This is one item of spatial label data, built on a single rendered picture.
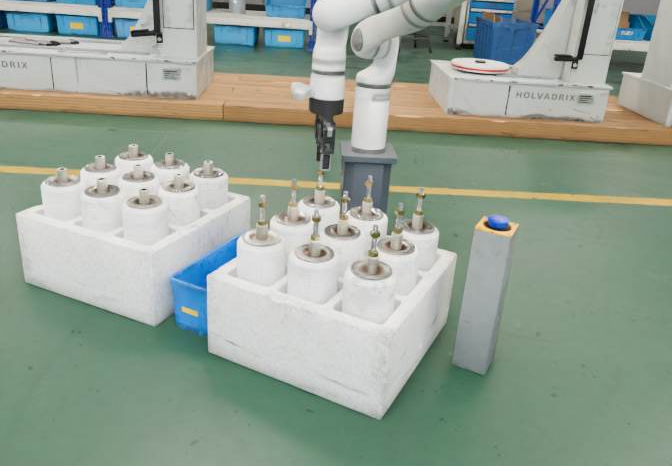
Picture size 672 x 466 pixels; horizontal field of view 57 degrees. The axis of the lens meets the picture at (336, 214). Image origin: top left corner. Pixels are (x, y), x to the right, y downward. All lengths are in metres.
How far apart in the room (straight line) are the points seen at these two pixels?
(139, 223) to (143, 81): 1.89
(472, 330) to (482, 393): 0.12
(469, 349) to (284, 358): 0.38
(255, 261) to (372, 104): 0.59
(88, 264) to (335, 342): 0.62
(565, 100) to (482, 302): 2.21
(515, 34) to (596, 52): 2.27
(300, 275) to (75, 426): 0.46
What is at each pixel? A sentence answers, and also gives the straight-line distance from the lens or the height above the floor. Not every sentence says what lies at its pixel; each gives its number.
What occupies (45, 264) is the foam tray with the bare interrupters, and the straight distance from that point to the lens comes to 1.57.
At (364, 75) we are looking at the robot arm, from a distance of 1.58.
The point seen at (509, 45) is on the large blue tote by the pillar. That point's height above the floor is 0.18.
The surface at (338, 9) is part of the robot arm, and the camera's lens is 1.26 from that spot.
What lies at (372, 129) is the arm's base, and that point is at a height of 0.37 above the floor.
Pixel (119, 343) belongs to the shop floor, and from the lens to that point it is 1.38.
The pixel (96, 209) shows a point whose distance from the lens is 1.44.
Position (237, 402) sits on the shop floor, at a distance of 1.20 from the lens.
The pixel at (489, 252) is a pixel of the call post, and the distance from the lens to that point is 1.20.
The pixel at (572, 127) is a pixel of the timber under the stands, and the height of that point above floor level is 0.07.
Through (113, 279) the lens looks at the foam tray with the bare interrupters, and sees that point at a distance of 1.43.
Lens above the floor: 0.76
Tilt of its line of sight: 22 degrees down
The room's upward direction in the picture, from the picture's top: 4 degrees clockwise
